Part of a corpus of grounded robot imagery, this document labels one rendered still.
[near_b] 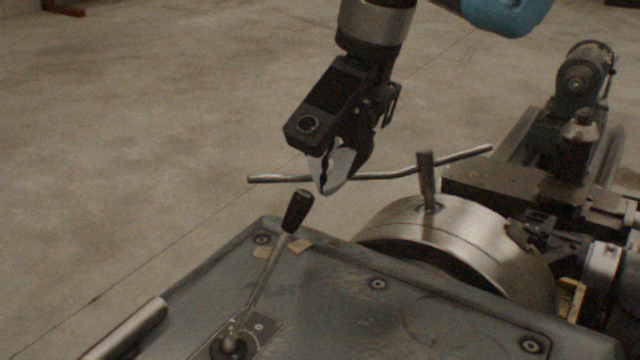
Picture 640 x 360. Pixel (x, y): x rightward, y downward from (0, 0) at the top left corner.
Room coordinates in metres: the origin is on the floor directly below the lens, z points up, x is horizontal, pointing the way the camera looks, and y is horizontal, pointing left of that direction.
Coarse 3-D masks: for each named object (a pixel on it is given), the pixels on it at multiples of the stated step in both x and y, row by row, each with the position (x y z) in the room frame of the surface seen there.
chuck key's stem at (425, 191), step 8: (416, 152) 0.65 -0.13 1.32; (424, 152) 0.64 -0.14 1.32; (416, 160) 0.64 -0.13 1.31; (424, 160) 0.63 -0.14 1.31; (432, 160) 0.64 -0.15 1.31; (424, 168) 0.63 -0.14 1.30; (432, 168) 0.63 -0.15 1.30; (424, 176) 0.63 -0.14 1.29; (432, 176) 0.63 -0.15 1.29; (424, 184) 0.63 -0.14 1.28; (432, 184) 0.63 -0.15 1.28; (424, 192) 0.63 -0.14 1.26; (432, 192) 0.63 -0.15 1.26; (424, 200) 0.63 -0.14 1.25; (432, 200) 0.63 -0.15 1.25; (424, 208) 0.64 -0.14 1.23; (432, 208) 0.63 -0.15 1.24
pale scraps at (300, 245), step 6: (300, 240) 0.53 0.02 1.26; (306, 240) 0.53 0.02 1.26; (258, 246) 0.52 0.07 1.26; (288, 246) 0.52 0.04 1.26; (294, 246) 0.52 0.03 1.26; (300, 246) 0.52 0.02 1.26; (306, 246) 0.52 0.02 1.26; (336, 246) 0.52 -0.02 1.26; (258, 252) 0.51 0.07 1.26; (264, 252) 0.51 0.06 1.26; (270, 252) 0.51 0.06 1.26; (300, 252) 0.51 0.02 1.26; (264, 258) 0.50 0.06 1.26
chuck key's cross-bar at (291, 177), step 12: (444, 156) 0.65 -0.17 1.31; (456, 156) 0.65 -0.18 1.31; (468, 156) 0.66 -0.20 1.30; (408, 168) 0.63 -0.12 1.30; (420, 168) 0.63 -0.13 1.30; (252, 180) 0.57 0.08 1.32; (264, 180) 0.57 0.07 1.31; (276, 180) 0.58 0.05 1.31; (288, 180) 0.58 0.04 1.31; (300, 180) 0.59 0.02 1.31; (312, 180) 0.59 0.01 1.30; (360, 180) 0.61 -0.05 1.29
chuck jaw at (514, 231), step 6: (510, 222) 0.65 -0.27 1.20; (504, 228) 0.61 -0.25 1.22; (510, 228) 0.62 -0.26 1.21; (516, 228) 0.64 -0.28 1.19; (510, 234) 0.61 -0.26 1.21; (516, 234) 0.61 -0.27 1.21; (522, 234) 0.64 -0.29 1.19; (516, 240) 0.60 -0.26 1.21; (522, 240) 0.61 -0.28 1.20; (522, 246) 0.60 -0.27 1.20; (528, 252) 0.59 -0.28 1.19
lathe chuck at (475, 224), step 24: (384, 216) 0.65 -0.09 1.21; (408, 216) 0.62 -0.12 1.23; (432, 216) 0.61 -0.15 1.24; (456, 216) 0.61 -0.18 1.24; (480, 216) 0.62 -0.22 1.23; (480, 240) 0.57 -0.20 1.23; (504, 240) 0.58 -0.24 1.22; (504, 264) 0.54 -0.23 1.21; (528, 264) 0.56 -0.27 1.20; (528, 288) 0.53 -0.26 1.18; (552, 288) 0.57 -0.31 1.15; (552, 312) 0.54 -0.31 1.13
